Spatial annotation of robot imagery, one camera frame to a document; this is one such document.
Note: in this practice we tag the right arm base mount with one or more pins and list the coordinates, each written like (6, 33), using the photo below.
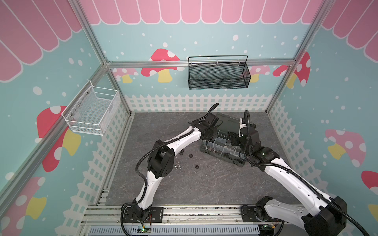
(255, 214)

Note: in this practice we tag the black wire mesh basket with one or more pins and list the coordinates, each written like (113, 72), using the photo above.
(218, 72)

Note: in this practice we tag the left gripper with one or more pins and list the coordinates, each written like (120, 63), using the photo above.
(214, 130)

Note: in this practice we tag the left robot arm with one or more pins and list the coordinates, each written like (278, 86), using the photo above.
(160, 160)

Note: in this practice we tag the aluminium rail frame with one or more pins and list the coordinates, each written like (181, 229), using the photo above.
(178, 220)

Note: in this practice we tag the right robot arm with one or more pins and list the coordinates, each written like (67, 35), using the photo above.
(320, 214)

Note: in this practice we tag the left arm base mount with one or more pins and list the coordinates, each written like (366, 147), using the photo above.
(135, 214)

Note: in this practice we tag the white wire mesh basket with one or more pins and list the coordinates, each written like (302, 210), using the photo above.
(92, 110)

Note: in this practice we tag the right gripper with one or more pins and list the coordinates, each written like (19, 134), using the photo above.
(236, 135)

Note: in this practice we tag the green compartment organizer box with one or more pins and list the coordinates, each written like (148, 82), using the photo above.
(222, 147)

